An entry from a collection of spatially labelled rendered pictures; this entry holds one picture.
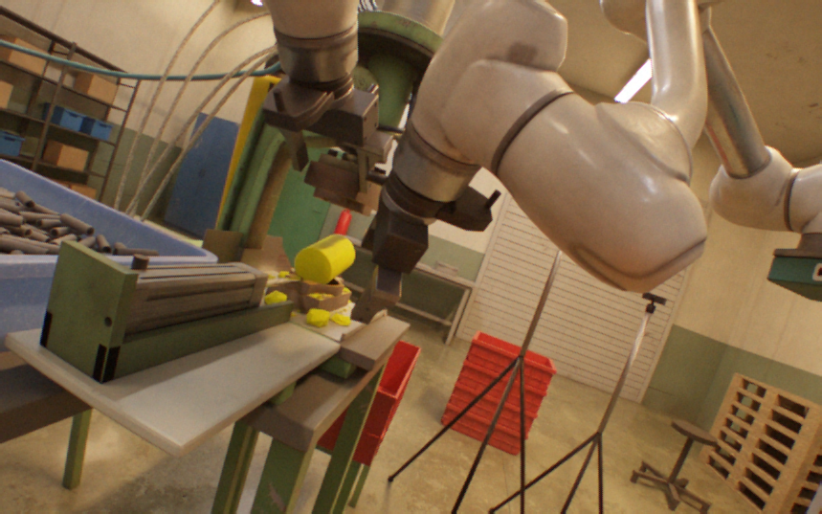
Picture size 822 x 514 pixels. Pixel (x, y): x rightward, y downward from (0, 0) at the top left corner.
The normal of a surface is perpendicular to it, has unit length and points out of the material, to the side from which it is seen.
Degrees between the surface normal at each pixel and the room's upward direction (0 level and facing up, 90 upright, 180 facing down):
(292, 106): 56
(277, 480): 90
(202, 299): 90
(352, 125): 146
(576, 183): 103
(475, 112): 120
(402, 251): 130
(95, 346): 90
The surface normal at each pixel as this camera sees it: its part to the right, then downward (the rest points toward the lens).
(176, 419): 0.34, -0.94
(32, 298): 0.86, 0.50
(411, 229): 0.43, -0.62
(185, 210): -0.14, 0.00
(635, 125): 0.09, -0.48
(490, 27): -0.46, 0.15
